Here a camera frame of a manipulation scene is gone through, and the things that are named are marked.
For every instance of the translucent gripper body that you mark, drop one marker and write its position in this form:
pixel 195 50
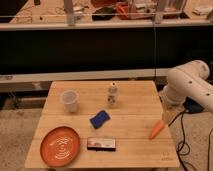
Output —
pixel 167 108

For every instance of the orange pepper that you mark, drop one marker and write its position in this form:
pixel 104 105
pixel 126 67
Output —
pixel 156 129

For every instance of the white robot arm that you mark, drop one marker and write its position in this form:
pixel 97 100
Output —
pixel 186 80

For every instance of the wooden table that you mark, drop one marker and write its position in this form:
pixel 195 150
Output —
pixel 132 118

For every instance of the small white bottle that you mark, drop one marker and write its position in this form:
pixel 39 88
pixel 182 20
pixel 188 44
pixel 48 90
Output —
pixel 112 94

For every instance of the blue sponge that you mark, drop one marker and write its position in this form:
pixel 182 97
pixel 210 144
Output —
pixel 98 120

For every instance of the black and white box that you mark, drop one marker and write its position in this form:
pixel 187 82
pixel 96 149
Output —
pixel 101 144

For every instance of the translucent plastic cup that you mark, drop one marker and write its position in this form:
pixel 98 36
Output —
pixel 69 99

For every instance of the orange tool on shelf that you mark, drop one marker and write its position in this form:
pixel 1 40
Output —
pixel 125 11

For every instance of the orange plate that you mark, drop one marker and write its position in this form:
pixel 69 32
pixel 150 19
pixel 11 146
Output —
pixel 60 146

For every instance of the black object on shelf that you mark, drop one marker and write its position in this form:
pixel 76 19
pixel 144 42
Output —
pixel 105 13

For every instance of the metal shelf post right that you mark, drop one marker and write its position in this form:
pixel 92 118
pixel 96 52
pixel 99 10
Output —
pixel 159 11

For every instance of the metal shelf post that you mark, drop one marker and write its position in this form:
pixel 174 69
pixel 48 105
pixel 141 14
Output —
pixel 69 10
pixel 159 11

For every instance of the metal shelf post left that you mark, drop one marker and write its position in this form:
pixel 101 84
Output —
pixel 69 10

